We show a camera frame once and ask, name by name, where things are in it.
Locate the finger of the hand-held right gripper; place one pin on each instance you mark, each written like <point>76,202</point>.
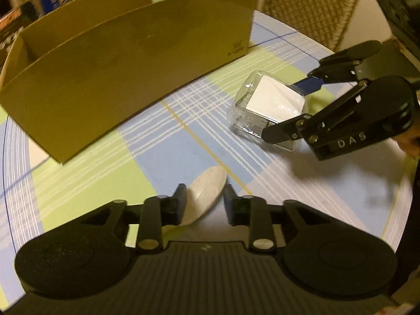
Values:
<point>341,64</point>
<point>295,128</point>

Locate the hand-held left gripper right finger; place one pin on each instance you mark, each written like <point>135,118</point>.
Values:
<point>229,203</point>

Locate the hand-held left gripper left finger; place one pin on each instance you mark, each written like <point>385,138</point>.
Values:
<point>182,203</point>

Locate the clear plastic package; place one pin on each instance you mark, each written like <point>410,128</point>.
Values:
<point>265,105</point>

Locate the brown cardboard box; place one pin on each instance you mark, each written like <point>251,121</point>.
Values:
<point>124,55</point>

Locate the checked cloth covered desktop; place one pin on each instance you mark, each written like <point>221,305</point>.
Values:
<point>131,170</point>

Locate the wicker chair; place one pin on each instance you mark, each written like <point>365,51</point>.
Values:
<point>308,3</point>

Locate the dark printed box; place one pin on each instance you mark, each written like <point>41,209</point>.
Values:
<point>16,29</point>

